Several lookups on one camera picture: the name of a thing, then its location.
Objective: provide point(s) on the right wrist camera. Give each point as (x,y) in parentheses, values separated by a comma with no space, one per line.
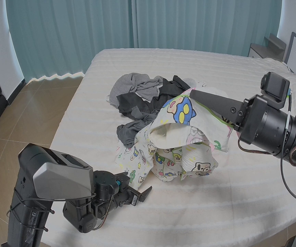
(276,86)

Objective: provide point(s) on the grey bedside table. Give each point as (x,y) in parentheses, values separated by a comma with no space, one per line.
(263,51)

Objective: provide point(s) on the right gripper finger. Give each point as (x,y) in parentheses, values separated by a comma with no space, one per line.
(225,107)

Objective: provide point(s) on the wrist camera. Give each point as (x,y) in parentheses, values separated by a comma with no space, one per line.
(123,181)
(276,86)

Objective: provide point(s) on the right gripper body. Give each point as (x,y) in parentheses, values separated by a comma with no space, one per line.
(263,127)

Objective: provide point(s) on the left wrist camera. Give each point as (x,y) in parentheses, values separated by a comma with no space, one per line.
(123,181)

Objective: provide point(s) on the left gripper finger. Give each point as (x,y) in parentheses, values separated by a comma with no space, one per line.
(144,193)

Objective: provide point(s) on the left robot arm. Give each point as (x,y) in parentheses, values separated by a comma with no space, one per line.
(55,174)

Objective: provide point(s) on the pile of clothes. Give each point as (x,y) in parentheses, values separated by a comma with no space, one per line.
(135,99)

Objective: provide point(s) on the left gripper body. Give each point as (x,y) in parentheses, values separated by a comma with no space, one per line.
(127,198)

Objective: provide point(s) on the white printed pyjama top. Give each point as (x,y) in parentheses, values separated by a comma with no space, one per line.
(178,127)

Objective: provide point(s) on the bed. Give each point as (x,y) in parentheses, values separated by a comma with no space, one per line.
(189,210)

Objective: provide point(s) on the blue-green curtain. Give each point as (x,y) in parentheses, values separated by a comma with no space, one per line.
(68,29)
(202,17)

